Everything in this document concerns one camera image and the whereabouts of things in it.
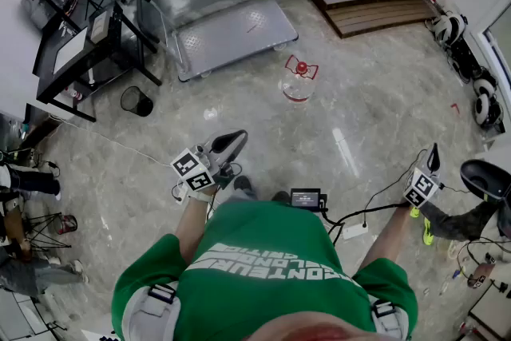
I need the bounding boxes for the person's left forearm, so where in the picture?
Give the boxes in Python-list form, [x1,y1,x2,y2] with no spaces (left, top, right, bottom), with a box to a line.
[174,191,219,264]

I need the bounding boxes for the metal platform trolley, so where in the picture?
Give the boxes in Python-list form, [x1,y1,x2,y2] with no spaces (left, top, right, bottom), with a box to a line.
[137,0,299,83]

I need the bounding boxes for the black mesh waste bin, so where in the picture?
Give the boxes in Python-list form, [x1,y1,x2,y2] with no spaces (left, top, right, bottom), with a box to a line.
[120,85,154,117]

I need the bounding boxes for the grey shoulder strap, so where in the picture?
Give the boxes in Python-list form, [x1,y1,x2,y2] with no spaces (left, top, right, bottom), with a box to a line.
[369,295,410,341]
[123,283,181,341]

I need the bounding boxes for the person's head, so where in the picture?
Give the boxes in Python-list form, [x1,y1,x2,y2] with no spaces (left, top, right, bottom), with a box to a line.
[175,313,404,341]

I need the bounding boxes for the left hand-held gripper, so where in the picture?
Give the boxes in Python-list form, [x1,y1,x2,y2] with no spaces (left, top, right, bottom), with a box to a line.
[170,129,249,192]

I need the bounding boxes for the white headset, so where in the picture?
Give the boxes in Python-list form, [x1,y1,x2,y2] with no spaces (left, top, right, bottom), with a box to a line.
[473,93,503,128]
[433,11,466,46]
[473,77,498,97]

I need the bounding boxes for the blue jeans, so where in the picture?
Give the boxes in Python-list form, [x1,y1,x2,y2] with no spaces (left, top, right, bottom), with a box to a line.
[235,187,261,203]

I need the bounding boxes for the black tripod stool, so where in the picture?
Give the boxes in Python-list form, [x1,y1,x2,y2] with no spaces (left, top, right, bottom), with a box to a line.
[23,211,79,253]

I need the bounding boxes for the white floor cable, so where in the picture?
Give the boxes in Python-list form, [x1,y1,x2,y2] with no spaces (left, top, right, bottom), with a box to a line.
[50,113,173,169]

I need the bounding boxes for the person in green shirt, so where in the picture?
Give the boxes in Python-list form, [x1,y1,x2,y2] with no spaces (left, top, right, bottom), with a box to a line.
[110,200,419,341]

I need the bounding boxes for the black desk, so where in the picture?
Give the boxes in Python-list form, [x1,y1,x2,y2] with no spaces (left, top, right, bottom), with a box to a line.
[32,0,163,123]

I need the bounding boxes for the wooden step platform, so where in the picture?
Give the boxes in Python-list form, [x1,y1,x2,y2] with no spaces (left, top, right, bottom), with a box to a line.
[309,0,440,39]

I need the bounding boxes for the clear water jug red handle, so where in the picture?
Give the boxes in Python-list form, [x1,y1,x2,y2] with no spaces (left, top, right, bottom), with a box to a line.
[279,54,320,104]

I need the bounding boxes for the white wristband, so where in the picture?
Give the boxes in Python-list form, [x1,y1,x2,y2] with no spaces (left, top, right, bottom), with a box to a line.
[187,190,213,205]

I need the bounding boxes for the white board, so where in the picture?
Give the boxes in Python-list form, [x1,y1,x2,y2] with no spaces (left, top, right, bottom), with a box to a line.
[53,26,89,75]

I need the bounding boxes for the black cable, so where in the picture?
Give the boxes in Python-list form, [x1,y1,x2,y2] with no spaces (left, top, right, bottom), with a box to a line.
[319,171,412,248]

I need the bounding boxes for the black screen device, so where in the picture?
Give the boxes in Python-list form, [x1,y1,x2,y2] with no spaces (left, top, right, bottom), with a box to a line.
[290,188,328,212]

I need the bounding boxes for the person's right forearm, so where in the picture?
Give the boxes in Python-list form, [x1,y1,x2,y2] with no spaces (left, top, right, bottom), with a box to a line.
[357,203,414,272]

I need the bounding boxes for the white power strip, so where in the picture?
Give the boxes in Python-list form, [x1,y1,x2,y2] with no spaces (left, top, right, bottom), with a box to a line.
[342,223,369,240]

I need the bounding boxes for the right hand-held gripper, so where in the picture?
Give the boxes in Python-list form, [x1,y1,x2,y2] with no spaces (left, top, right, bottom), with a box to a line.
[402,142,442,208]

